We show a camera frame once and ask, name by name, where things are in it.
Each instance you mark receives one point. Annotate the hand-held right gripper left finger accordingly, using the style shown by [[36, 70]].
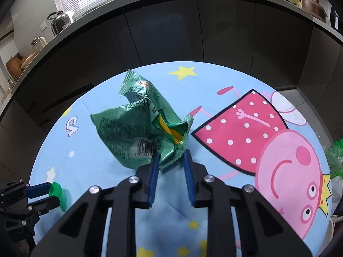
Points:
[[154, 178]]

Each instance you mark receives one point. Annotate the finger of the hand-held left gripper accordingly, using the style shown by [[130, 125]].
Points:
[[37, 190], [45, 203]]

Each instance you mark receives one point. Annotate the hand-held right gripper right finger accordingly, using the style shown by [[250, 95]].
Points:
[[189, 178]]

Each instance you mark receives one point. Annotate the green bottle cap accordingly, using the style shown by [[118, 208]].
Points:
[[56, 192]]

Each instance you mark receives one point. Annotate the green snack wrapper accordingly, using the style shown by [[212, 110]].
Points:
[[120, 128]]

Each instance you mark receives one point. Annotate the blue cartoon printed tablecloth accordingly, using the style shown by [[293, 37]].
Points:
[[214, 85]]

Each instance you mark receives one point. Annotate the wooden cutting board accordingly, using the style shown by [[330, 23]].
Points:
[[14, 65]]

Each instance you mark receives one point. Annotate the glass jar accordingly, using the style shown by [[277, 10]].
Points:
[[38, 44]]

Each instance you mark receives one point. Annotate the crumpled green plastic bag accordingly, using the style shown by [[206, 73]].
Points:
[[336, 158]]

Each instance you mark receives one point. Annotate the dark kitchen cabinet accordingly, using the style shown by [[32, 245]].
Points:
[[174, 29]]

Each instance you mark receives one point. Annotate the stainless steel kettle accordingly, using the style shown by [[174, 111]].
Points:
[[61, 24]]

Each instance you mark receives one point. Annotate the black appliance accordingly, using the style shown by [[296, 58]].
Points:
[[335, 17]]

